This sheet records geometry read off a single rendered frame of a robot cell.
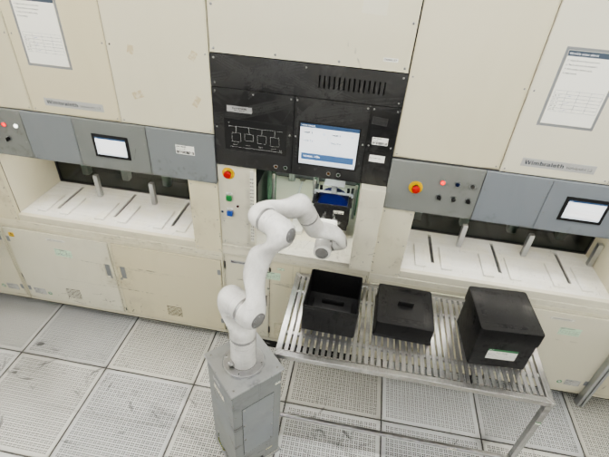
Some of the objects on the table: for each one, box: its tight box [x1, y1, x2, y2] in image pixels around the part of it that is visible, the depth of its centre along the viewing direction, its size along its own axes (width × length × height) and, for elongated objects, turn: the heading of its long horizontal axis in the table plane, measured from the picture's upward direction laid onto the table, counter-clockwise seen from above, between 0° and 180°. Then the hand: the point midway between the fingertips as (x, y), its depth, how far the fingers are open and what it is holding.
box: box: [457, 286, 546, 369], centre depth 210 cm, size 29×29×25 cm
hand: (328, 216), depth 226 cm, fingers open, 4 cm apart
